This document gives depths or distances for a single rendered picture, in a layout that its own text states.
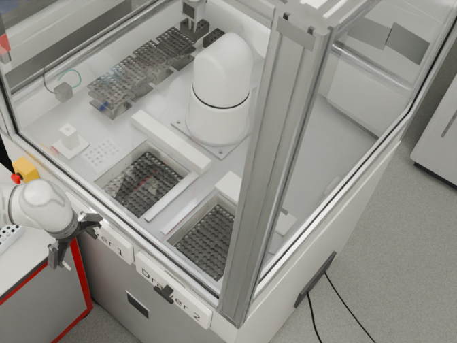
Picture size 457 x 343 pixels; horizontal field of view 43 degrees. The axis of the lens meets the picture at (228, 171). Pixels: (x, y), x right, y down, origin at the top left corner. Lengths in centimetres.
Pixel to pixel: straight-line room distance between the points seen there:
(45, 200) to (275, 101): 72
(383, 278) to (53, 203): 188
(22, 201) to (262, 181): 64
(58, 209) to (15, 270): 54
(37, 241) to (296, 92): 131
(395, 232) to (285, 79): 228
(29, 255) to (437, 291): 190
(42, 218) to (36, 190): 7
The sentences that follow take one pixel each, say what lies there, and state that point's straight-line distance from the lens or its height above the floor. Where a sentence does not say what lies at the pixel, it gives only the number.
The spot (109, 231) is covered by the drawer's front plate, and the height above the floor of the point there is 93.
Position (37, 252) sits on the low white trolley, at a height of 76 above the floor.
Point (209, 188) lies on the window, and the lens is 123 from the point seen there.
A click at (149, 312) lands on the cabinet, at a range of 213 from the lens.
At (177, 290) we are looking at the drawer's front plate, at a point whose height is 92.
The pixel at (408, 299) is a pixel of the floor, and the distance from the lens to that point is 292.
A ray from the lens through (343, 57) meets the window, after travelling 96.
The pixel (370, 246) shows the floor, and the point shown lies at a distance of 298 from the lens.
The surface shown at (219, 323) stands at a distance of 170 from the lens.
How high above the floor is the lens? 247
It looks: 54 degrees down
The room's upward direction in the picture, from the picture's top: 9 degrees clockwise
